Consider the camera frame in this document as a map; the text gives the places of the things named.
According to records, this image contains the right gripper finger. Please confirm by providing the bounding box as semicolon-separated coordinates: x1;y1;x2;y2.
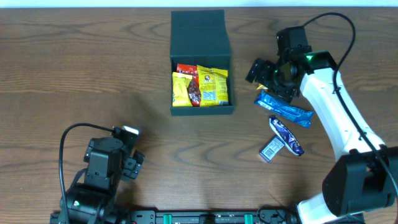
245;58;264;83
255;60;275;89

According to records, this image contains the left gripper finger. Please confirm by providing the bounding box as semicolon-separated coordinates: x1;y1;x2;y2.
121;157;137;181
132;151;145;174

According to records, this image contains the large yellow Hacks candy bag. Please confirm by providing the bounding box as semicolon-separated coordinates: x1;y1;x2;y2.
197;65;229;107

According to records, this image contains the red snack packet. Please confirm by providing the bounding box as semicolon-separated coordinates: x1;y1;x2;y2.
176;63;201;107

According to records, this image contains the yellow snack bar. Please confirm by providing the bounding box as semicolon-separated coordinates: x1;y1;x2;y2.
172;72;192;107

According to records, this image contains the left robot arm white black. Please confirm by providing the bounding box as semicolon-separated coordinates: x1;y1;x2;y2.
50;123;145;223

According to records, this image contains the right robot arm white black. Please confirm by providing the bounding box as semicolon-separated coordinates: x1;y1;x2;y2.
246;26;397;223

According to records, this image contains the small yellow orange snack packet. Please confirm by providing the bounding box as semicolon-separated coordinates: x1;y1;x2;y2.
257;84;268;91

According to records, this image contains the blue cookie wrapper bar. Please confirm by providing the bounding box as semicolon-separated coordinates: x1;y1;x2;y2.
254;91;314;128

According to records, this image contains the black open gift box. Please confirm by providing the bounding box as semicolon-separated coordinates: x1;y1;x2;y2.
170;10;235;116

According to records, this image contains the purple chocolate bar wrapper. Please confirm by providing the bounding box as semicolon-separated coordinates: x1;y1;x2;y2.
269;116;304;156

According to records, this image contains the small blue card box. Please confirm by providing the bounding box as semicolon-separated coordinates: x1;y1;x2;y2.
259;136;284;162

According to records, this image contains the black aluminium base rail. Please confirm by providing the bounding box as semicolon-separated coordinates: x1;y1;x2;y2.
49;208;365;224

